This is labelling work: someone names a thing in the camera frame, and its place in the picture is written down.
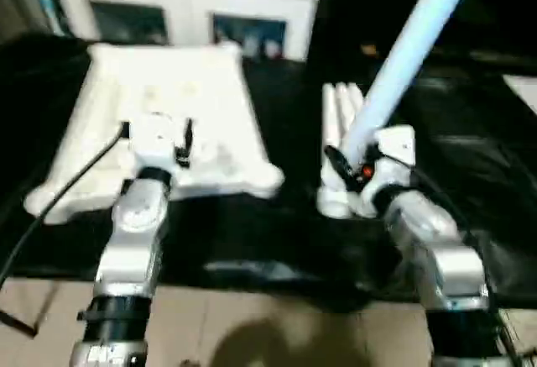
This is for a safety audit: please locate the white glass-door cabinet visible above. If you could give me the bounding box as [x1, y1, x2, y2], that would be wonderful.
[49, 0, 321, 62]

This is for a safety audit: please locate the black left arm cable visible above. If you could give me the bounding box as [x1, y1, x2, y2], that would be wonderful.
[0, 122, 132, 286]

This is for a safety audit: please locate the white plastic table top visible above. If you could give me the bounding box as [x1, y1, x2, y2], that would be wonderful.
[22, 40, 287, 223]

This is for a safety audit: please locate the white plastic table leg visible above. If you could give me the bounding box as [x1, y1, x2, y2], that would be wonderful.
[334, 82, 367, 145]
[315, 82, 355, 220]
[347, 83, 372, 133]
[339, 0, 484, 171]

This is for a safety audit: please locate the black mat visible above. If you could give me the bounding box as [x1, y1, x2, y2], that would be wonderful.
[0, 31, 537, 309]

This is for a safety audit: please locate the white board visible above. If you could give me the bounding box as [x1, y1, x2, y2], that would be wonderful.
[507, 73, 537, 113]

